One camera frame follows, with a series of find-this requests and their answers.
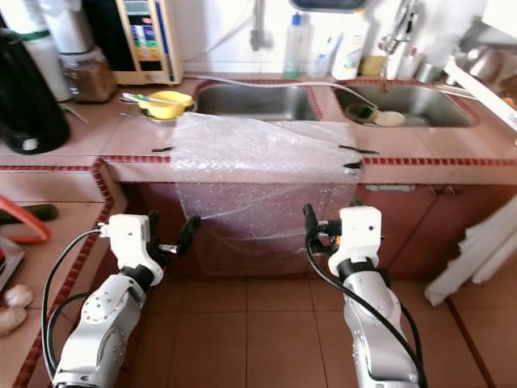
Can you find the black pan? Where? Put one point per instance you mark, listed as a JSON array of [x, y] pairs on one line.
[[327, 5]]

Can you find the red black device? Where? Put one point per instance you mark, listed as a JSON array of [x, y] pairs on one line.
[[8, 259]]

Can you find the yellow plastic bowl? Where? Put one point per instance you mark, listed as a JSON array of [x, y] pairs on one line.
[[168, 104]]

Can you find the translucent grey container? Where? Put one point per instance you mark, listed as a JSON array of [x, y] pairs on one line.
[[65, 24]]

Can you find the yellow sponge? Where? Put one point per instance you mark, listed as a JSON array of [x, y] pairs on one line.
[[371, 66]]

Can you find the dark oblong object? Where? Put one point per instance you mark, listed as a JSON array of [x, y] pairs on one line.
[[48, 212]]

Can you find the white labelled bottle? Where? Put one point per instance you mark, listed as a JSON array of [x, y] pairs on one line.
[[23, 16]]

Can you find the chrome sink faucet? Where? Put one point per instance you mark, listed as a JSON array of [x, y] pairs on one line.
[[400, 32]]

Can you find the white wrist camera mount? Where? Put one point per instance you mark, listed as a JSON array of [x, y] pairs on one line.
[[129, 238], [357, 234]]

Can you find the wall tap with diverter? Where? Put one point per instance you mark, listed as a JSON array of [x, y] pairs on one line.
[[258, 28]]

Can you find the clear bottle blue cap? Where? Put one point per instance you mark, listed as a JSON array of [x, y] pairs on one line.
[[297, 52]]

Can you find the stainless steel bowl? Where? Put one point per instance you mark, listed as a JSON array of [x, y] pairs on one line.
[[148, 115]]

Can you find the white detergent bottle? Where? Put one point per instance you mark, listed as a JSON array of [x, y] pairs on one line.
[[351, 48]]

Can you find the clear measuring cup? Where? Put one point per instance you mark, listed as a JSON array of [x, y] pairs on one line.
[[323, 63]]

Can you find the steel cup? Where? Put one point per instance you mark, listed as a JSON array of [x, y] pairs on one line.
[[428, 71]]

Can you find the jar of brown powder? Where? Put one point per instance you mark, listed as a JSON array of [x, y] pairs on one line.
[[89, 79]]

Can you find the beige water ionizer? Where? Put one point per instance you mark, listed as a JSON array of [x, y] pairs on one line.
[[141, 40]]

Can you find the black electric kettle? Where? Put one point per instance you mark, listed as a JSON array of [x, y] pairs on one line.
[[32, 97]]

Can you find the garlic bulb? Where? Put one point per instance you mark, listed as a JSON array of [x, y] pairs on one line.
[[20, 296], [12, 321]]

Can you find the white plate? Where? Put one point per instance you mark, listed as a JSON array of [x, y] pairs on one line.
[[389, 119]]

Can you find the clear bubble wrap sheet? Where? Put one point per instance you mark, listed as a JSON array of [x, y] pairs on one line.
[[258, 162]]

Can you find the white jug green lid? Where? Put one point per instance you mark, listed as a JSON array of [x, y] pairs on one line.
[[50, 69]]

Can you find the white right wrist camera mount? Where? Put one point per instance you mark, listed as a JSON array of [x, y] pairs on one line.
[[357, 234]]

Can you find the stainless steel sink basin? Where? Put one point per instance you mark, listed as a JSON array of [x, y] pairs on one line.
[[250, 103], [436, 109]]

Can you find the steel pot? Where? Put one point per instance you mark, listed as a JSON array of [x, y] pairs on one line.
[[481, 63]]

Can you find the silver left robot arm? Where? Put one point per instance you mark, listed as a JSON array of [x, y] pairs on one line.
[[81, 339]]

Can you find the green white tongs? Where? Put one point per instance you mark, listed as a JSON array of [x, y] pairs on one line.
[[78, 114]]

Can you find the white rack bar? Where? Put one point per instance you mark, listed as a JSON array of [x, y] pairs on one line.
[[481, 97]]

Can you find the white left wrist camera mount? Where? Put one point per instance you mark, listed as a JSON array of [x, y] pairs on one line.
[[129, 238]]

